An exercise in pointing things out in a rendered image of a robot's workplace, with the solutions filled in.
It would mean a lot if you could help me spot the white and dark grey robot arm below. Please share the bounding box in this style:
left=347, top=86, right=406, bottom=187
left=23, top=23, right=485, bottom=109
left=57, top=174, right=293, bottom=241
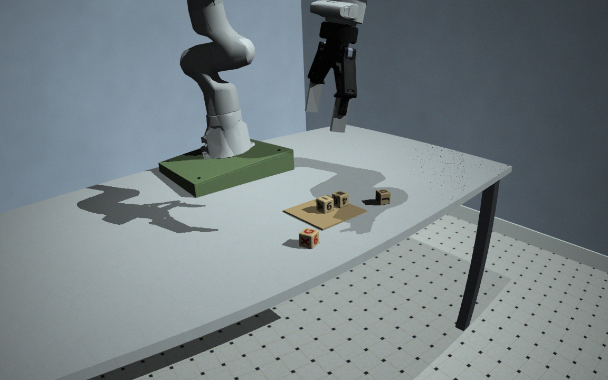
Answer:
left=180, top=0, right=367, bottom=159

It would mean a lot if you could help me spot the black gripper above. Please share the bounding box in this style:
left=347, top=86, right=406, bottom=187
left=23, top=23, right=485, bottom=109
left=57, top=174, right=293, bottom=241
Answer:
left=305, top=22, right=358, bottom=133

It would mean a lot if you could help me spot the tan square mat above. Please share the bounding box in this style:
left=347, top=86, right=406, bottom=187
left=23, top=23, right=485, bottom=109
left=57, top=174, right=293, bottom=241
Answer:
left=283, top=199, right=367, bottom=230

